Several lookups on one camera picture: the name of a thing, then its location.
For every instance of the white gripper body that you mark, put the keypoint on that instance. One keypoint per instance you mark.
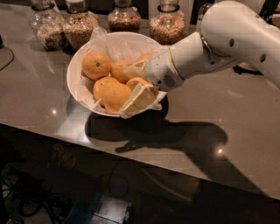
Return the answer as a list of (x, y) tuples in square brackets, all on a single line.
[(161, 71)]

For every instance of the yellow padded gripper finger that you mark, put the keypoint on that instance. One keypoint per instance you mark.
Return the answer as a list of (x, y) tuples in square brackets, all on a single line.
[(141, 98), (136, 69)]

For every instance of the orange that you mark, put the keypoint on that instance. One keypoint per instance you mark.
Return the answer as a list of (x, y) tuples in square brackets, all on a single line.
[(115, 96), (134, 81), (96, 65), (101, 86), (143, 58), (117, 70)]

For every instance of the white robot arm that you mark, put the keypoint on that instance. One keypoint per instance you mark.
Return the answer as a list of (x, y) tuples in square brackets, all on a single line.
[(230, 33)]

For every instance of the white paper bowl liner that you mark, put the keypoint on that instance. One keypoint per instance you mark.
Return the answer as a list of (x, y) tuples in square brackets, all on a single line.
[(122, 46)]

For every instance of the white ceramic bowl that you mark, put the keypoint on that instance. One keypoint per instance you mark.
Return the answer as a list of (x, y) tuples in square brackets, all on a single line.
[(73, 78)]

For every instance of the orange front bottom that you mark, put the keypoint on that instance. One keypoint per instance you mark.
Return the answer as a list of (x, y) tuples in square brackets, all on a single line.
[(115, 96)]

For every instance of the glass jar colourful cereal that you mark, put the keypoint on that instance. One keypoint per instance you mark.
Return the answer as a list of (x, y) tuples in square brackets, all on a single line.
[(167, 26)]

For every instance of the glass jar dark granola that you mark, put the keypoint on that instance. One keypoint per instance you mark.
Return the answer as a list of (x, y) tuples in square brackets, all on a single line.
[(124, 17)]

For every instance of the glass jar of grains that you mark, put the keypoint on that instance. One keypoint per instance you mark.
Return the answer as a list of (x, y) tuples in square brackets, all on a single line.
[(79, 23)]

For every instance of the black mat under plates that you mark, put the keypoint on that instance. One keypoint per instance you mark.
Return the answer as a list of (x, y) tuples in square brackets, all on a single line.
[(241, 70)]

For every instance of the glass jar far left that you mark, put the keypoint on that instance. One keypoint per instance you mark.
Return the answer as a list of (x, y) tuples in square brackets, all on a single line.
[(47, 25)]

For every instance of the metal box on floor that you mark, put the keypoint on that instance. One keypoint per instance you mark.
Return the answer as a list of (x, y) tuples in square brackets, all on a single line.
[(111, 211)]

